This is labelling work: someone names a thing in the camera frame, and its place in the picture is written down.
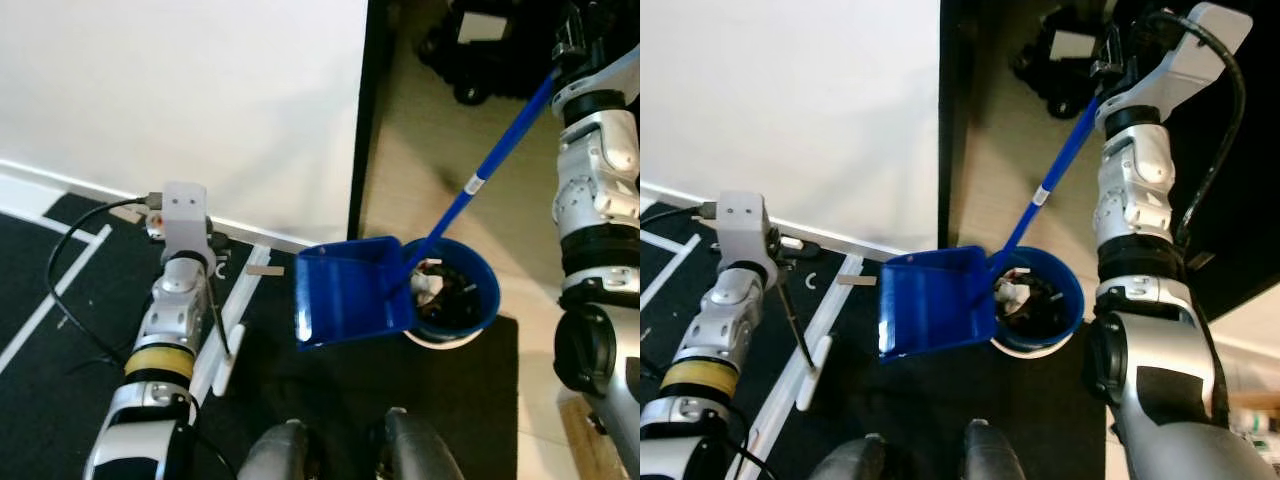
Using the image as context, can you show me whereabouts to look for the white-headed brush with thin handle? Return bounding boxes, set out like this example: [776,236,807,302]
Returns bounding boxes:
[775,262,834,411]
[190,262,247,399]

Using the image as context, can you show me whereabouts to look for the blue long-handled dustpan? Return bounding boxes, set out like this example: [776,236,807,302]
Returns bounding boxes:
[878,93,1103,361]
[295,68,563,349]

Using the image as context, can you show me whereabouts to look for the white floor tape strip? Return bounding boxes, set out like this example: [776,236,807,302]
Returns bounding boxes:
[0,225,114,376]
[745,253,866,480]
[640,258,696,313]
[188,245,276,401]

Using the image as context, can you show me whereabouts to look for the black floor mat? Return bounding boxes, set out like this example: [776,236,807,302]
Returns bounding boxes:
[0,190,521,480]
[640,200,1106,480]

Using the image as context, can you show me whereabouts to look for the black wheeled equipment base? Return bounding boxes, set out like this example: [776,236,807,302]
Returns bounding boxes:
[420,0,561,106]
[1010,20,1111,116]

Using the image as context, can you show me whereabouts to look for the black door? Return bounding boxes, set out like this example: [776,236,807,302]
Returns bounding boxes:
[1150,0,1280,321]

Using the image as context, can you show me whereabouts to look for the grey left robot leg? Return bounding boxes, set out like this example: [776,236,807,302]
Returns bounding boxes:
[240,420,321,480]
[810,432,886,480]

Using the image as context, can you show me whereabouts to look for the grey robot leg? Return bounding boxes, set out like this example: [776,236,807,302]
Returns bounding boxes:
[810,432,886,480]
[240,420,321,480]
[965,420,1026,480]
[380,408,466,480]

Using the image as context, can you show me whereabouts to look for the blue round waste bucket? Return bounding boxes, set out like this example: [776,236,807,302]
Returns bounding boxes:
[400,237,501,349]
[985,245,1086,359]

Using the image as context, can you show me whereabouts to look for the grey right robot leg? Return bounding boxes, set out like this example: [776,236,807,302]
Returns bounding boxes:
[380,408,466,480]
[965,420,1026,480]

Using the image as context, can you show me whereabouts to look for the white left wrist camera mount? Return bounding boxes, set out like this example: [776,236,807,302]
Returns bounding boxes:
[718,190,776,269]
[160,183,211,263]

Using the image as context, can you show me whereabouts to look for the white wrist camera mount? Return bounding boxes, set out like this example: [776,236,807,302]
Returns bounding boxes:
[555,42,641,109]
[160,183,211,263]
[718,190,776,269]
[1095,3,1253,131]

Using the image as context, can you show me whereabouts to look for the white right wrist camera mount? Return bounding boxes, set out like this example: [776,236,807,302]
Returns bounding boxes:
[1095,3,1253,131]
[555,42,641,109]

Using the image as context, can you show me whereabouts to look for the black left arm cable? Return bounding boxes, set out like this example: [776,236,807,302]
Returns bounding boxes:
[45,195,163,371]
[640,200,721,226]

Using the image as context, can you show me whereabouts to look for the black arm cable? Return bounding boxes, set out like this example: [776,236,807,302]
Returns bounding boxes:
[640,200,721,226]
[45,195,163,371]
[1145,10,1249,251]

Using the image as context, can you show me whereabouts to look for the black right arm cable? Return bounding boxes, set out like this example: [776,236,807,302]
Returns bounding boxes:
[1145,10,1249,251]

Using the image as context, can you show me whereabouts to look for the black door frame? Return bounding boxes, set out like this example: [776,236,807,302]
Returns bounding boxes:
[937,0,991,251]
[347,0,401,241]

